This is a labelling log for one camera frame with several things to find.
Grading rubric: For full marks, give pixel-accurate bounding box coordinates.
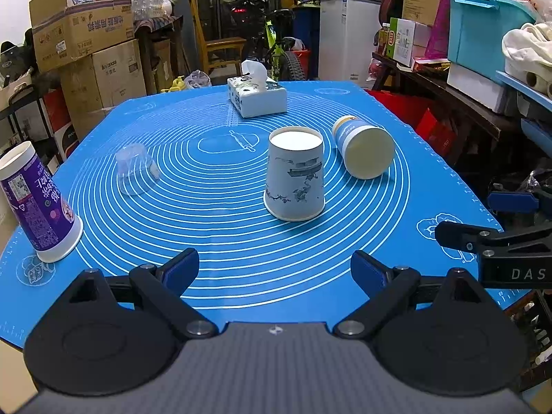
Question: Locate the wooden chair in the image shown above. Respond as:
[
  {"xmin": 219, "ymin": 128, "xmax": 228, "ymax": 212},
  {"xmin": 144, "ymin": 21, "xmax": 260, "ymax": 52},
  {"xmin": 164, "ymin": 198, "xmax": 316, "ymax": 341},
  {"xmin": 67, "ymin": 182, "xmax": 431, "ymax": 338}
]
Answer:
[{"xmin": 187, "ymin": 0, "xmax": 247, "ymax": 77}]

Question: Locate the cream cloth bundle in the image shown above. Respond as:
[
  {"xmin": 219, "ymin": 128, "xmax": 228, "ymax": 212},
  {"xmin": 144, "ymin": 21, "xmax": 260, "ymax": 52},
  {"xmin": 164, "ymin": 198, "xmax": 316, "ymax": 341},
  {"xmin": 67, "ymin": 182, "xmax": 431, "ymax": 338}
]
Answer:
[{"xmin": 502, "ymin": 21, "xmax": 552, "ymax": 96}]

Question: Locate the black bag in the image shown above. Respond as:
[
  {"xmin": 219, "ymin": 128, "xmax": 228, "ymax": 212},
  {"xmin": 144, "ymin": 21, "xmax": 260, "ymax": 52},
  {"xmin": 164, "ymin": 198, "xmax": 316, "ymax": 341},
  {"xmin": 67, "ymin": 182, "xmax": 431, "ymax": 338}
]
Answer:
[{"xmin": 0, "ymin": 41, "xmax": 36, "ymax": 92}]

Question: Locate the white foam box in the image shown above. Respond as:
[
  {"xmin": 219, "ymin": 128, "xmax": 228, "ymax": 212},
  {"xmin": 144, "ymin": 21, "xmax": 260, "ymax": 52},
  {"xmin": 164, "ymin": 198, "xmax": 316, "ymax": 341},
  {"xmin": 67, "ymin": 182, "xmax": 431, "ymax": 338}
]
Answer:
[{"xmin": 446, "ymin": 64, "xmax": 519, "ymax": 116}]

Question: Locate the plain brown cardboard box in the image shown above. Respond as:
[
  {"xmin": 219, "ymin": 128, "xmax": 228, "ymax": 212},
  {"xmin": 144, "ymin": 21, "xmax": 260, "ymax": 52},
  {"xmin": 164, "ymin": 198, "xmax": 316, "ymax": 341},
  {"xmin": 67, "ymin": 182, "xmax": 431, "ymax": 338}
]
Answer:
[{"xmin": 59, "ymin": 39, "xmax": 148, "ymax": 115}]

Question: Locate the yellow toy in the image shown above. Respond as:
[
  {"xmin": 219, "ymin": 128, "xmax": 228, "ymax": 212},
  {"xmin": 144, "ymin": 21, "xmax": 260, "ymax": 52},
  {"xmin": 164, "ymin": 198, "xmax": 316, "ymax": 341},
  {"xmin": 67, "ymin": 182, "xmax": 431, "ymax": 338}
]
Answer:
[{"xmin": 161, "ymin": 75, "xmax": 187, "ymax": 94}]

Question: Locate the red bucket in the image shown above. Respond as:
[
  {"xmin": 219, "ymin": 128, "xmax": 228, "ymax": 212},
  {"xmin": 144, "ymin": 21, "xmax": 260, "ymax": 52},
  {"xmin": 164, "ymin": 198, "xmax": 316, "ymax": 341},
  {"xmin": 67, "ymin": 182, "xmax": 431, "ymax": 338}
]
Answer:
[{"xmin": 292, "ymin": 49, "xmax": 312, "ymax": 81}]

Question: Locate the bag of plastic bottles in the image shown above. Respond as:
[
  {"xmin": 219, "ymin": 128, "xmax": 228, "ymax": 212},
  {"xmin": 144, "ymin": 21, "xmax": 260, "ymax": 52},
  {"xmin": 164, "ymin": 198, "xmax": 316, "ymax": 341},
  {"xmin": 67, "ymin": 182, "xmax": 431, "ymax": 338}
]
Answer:
[{"xmin": 130, "ymin": 0, "xmax": 174, "ymax": 22}]

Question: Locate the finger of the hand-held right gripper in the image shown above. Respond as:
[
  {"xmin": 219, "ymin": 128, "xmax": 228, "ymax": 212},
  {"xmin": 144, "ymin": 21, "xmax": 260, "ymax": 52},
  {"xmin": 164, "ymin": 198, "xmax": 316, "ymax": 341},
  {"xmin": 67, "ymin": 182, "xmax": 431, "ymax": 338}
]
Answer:
[
  {"xmin": 487, "ymin": 185, "xmax": 552, "ymax": 225},
  {"xmin": 434, "ymin": 221, "xmax": 552, "ymax": 265}
]

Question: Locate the purple paper cup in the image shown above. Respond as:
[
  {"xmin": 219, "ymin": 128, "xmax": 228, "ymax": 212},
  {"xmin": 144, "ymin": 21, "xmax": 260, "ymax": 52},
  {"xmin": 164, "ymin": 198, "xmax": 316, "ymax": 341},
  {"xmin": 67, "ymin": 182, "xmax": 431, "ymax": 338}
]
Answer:
[{"xmin": 0, "ymin": 140, "xmax": 83, "ymax": 263}]

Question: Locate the clear plastic cup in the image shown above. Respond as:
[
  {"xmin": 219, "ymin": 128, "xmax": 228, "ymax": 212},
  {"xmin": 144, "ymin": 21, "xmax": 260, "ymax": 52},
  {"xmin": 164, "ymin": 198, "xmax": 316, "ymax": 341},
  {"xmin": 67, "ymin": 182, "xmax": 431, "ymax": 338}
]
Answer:
[{"xmin": 115, "ymin": 142, "xmax": 161, "ymax": 196}]

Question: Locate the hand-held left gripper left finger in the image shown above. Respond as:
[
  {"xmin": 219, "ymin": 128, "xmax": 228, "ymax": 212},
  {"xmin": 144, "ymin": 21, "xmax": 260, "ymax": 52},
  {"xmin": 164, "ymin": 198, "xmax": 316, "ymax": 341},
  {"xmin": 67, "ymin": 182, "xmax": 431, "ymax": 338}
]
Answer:
[{"xmin": 65, "ymin": 248, "xmax": 218, "ymax": 341}]

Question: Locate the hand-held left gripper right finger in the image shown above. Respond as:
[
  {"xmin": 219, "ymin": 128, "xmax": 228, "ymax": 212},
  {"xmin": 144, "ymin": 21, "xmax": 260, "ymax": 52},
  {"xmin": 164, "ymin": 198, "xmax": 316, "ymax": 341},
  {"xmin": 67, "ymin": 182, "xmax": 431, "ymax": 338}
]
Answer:
[{"xmin": 334, "ymin": 250, "xmax": 492, "ymax": 339}]

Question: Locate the green and white carton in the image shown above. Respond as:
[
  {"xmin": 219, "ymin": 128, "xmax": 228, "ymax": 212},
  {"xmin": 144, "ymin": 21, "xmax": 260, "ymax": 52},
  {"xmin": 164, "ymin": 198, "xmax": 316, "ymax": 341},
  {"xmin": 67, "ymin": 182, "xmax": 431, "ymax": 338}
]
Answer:
[{"xmin": 385, "ymin": 17, "xmax": 433, "ymax": 68}]

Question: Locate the red shopping bag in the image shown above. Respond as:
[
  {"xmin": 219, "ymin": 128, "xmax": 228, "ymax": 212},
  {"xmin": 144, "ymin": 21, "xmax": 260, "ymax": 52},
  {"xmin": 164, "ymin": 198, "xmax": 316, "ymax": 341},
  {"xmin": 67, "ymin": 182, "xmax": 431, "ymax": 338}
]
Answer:
[{"xmin": 368, "ymin": 90, "xmax": 458, "ymax": 156}]

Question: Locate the open printed cardboard box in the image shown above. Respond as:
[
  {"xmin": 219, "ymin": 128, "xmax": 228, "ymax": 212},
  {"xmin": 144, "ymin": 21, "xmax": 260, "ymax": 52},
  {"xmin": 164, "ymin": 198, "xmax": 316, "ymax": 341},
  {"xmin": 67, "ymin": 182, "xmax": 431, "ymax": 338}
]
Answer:
[{"xmin": 29, "ymin": 0, "xmax": 135, "ymax": 73}]

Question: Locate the white chest freezer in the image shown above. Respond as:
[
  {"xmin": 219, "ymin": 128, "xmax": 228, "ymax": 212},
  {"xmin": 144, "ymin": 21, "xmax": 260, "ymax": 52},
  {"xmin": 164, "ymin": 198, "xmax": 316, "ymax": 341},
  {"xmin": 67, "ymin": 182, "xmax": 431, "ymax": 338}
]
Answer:
[{"xmin": 318, "ymin": 0, "xmax": 384, "ymax": 83}]

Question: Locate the dark wooden side table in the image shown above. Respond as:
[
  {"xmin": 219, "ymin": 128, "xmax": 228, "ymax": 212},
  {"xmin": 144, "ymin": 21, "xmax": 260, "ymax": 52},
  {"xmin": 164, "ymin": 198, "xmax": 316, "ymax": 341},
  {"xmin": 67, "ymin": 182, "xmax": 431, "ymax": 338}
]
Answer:
[{"xmin": 372, "ymin": 52, "xmax": 552, "ymax": 169}]

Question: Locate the blue silicone baking mat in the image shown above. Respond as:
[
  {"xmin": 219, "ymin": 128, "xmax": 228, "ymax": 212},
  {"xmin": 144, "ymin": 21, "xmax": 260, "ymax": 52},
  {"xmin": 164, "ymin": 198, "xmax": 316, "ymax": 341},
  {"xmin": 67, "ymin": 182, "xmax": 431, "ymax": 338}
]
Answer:
[{"xmin": 0, "ymin": 80, "xmax": 529, "ymax": 352}]

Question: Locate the white tissue box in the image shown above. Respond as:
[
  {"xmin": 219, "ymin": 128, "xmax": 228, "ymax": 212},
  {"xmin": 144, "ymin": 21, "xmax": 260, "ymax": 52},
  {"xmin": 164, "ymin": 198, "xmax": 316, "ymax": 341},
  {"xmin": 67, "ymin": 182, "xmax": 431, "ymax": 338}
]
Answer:
[{"xmin": 227, "ymin": 59, "xmax": 288, "ymax": 119}]

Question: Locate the blue and cream paper cup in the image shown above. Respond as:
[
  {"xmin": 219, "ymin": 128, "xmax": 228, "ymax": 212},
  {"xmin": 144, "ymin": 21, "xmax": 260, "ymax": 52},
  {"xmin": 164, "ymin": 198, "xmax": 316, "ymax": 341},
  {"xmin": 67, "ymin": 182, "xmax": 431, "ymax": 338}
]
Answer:
[{"xmin": 332, "ymin": 115, "xmax": 396, "ymax": 180}]

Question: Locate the black and green bicycle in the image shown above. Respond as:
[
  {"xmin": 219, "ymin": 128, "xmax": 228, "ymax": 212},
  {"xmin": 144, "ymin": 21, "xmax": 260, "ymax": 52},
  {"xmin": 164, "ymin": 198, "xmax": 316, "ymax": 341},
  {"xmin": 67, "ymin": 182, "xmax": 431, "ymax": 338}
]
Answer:
[{"xmin": 210, "ymin": 0, "xmax": 310, "ymax": 82}]

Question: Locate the pink paper bag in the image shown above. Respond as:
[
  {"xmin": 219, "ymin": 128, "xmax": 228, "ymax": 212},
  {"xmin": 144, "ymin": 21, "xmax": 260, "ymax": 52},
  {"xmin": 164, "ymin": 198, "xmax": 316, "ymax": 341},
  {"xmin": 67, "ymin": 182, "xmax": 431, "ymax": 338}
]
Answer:
[{"xmin": 424, "ymin": 0, "xmax": 452, "ymax": 59}]

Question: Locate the black plastic crate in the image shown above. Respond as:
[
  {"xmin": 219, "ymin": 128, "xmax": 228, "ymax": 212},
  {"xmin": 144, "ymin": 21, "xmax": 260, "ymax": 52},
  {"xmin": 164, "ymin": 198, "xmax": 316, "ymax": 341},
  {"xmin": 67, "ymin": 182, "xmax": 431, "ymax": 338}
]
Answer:
[{"xmin": 504, "ymin": 289, "xmax": 552, "ymax": 394}]

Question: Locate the teal plastic storage bin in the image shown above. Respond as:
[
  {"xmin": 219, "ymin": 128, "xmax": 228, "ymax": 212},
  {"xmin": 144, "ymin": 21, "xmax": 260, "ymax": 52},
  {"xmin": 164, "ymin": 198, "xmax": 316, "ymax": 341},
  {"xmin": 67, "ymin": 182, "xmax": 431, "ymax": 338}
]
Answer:
[{"xmin": 444, "ymin": 0, "xmax": 539, "ymax": 86}]

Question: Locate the white ink-print paper cup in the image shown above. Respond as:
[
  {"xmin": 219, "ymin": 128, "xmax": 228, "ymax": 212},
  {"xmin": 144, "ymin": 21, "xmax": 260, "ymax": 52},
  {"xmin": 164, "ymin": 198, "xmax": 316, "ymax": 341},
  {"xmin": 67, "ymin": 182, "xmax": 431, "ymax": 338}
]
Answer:
[{"xmin": 263, "ymin": 126, "xmax": 325, "ymax": 222}]

